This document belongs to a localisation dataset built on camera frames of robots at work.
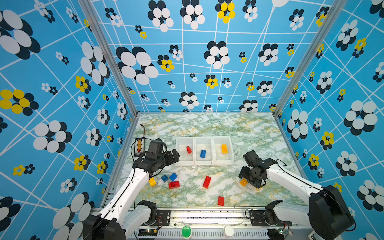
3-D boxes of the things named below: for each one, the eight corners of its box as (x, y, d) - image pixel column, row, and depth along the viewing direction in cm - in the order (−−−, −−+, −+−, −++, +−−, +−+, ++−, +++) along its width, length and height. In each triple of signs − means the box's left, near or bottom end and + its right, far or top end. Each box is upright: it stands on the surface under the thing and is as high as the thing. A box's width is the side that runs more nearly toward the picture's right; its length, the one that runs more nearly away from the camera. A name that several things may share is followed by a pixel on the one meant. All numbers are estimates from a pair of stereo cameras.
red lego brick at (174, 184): (169, 188, 85) (168, 187, 83) (169, 183, 87) (168, 182, 85) (180, 187, 86) (179, 185, 84) (179, 182, 87) (179, 180, 86)
